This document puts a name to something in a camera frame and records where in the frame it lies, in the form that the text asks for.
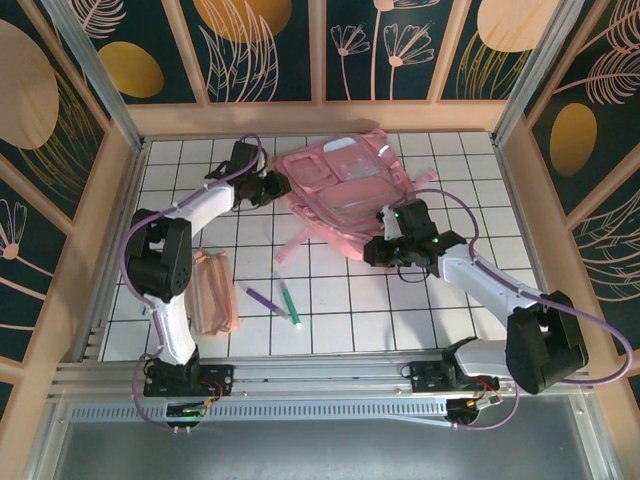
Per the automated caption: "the pink school backpack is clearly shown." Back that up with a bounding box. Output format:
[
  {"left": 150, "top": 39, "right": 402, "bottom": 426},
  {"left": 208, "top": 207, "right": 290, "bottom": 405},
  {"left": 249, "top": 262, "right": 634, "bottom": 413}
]
[{"left": 273, "top": 127, "right": 439, "bottom": 264}]

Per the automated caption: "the peach pencil case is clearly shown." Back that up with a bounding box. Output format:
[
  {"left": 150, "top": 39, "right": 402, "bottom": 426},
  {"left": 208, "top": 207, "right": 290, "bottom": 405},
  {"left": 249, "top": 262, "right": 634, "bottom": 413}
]
[{"left": 192, "top": 248, "right": 241, "bottom": 337}]

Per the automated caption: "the purple pen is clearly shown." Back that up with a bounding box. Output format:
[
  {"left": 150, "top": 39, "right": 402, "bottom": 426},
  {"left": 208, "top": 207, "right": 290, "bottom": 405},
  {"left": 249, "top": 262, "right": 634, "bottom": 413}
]
[{"left": 234, "top": 280, "right": 290, "bottom": 319}]

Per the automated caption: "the green pen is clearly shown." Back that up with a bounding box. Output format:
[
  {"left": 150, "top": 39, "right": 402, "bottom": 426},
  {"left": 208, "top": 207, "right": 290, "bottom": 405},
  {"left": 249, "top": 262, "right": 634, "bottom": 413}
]
[{"left": 272, "top": 272, "right": 304, "bottom": 329}]

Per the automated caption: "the small controller board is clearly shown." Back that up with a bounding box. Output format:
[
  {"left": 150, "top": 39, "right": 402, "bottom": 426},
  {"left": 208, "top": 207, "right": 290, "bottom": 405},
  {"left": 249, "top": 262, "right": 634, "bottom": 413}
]
[
  {"left": 446, "top": 397, "right": 503, "bottom": 426},
  {"left": 166, "top": 402, "right": 210, "bottom": 420}
]

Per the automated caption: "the grey metal sheet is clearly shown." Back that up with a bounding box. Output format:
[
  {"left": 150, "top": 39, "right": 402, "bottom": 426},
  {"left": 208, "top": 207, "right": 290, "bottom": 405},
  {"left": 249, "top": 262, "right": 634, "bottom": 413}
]
[{"left": 29, "top": 394, "right": 619, "bottom": 480}]

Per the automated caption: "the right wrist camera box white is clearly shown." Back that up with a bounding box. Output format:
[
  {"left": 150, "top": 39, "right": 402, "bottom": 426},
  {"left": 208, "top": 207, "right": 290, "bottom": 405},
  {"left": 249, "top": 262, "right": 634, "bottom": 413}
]
[{"left": 375, "top": 203, "right": 402, "bottom": 237}]

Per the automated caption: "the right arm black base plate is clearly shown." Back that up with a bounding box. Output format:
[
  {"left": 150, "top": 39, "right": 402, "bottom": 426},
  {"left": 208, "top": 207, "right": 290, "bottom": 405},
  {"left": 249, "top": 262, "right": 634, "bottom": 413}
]
[{"left": 408, "top": 358, "right": 501, "bottom": 394}]

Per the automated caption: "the aluminium mounting rail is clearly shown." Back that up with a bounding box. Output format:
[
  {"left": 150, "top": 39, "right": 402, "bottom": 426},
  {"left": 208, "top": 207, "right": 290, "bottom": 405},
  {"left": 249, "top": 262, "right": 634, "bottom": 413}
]
[{"left": 49, "top": 355, "right": 596, "bottom": 401}]

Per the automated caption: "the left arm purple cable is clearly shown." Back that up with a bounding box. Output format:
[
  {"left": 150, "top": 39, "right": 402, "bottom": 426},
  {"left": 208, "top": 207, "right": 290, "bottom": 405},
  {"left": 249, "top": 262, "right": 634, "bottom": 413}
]
[{"left": 121, "top": 133, "right": 274, "bottom": 432}]

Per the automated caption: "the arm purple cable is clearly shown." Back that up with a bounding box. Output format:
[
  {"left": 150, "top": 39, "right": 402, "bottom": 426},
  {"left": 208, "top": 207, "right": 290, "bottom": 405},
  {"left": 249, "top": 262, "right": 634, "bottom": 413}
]
[
  {"left": 397, "top": 188, "right": 634, "bottom": 432},
  {"left": 121, "top": 133, "right": 274, "bottom": 432}
]

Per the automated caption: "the aluminium frame post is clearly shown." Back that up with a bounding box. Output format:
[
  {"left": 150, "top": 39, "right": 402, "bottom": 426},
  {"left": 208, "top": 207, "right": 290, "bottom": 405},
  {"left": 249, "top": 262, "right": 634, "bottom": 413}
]
[
  {"left": 42, "top": 0, "right": 146, "bottom": 154},
  {"left": 492, "top": 0, "right": 586, "bottom": 146}
]

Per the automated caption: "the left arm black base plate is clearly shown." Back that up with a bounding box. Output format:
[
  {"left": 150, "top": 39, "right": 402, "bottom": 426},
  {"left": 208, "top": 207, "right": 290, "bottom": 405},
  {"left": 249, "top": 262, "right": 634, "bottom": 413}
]
[{"left": 143, "top": 364, "right": 236, "bottom": 399}]

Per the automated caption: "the slotted metal cable tray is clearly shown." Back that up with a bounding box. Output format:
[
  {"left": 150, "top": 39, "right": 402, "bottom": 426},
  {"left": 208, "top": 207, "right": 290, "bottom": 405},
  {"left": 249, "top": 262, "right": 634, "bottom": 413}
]
[{"left": 69, "top": 403, "right": 454, "bottom": 426}]

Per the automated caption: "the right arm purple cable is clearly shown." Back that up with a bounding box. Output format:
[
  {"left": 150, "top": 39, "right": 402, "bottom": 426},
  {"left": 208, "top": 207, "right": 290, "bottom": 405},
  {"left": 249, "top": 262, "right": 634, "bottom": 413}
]
[{"left": 397, "top": 188, "right": 634, "bottom": 432}]

